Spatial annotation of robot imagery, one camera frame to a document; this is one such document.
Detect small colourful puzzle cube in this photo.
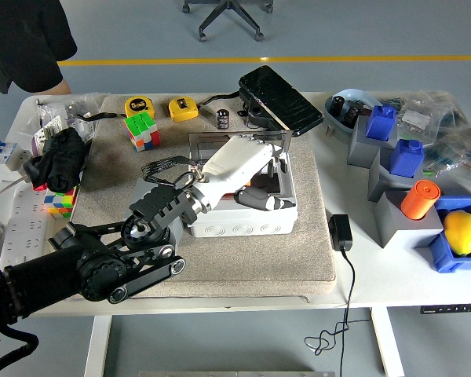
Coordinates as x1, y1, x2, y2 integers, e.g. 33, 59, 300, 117
43, 187, 79, 220

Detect yellow tape measure 5m print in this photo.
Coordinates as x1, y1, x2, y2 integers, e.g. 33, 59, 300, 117
124, 96, 157, 119

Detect clear bags of small parts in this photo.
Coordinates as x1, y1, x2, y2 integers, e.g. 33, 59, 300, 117
35, 92, 111, 146

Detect black power adapter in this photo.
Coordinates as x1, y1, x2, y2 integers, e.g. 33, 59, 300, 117
328, 214, 354, 252

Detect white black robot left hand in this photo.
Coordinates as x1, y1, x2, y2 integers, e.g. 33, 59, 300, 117
188, 134, 298, 215

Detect yellow tape measure black label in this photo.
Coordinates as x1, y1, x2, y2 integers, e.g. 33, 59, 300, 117
168, 96, 200, 124

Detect grey-brown mat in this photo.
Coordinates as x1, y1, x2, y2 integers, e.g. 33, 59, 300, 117
68, 93, 338, 302

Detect grey junction box clear lid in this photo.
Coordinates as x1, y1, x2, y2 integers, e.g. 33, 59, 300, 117
187, 130, 299, 239

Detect clear bags of components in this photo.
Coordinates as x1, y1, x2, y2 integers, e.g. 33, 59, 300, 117
380, 90, 471, 197

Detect white power strip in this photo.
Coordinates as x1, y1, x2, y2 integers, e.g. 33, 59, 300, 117
0, 184, 60, 272

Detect black cloth bundle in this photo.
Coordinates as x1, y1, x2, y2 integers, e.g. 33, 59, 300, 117
23, 127, 88, 194

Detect grey holder block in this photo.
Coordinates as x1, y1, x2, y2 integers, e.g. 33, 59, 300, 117
346, 115, 400, 170
367, 147, 427, 203

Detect black office chair base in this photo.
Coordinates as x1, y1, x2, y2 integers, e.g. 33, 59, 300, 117
182, 0, 275, 43

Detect blue plastic block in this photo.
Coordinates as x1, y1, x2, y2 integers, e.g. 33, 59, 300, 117
365, 104, 397, 141
389, 139, 425, 178

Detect blue plastic bin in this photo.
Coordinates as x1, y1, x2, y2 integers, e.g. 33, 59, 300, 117
429, 196, 471, 274

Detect black tape measure strap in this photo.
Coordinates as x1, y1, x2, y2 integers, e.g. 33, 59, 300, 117
72, 112, 126, 121

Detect person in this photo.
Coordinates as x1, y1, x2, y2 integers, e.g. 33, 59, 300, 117
0, 0, 79, 96

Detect black table control panel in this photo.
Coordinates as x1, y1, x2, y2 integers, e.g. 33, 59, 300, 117
419, 304, 471, 315

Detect large colourful puzzle cube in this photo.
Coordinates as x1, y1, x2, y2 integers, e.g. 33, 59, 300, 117
122, 112, 162, 152

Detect white socket block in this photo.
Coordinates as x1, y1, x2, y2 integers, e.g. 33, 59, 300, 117
7, 148, 35, 172

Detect black adapter cord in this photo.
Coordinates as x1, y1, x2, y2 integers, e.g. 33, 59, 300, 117
304, 249, 372, 377

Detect white blue circuit breaker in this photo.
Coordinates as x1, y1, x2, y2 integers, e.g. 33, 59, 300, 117
0, 139, 23, 178

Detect white cable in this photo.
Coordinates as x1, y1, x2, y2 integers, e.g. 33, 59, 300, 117
0, 174, 28, 213

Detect black case strap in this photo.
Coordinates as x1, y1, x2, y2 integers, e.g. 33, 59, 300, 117
199, 90, 243, 108

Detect yellow lemon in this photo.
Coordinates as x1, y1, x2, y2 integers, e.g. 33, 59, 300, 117
443, 210, 471, 256

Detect light blue bowl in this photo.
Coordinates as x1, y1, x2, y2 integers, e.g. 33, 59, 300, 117
324, 88, 384, 134

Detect white table leg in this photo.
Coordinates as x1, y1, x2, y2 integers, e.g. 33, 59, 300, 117
84, 313, 113, 377
371, 306, 405, 377

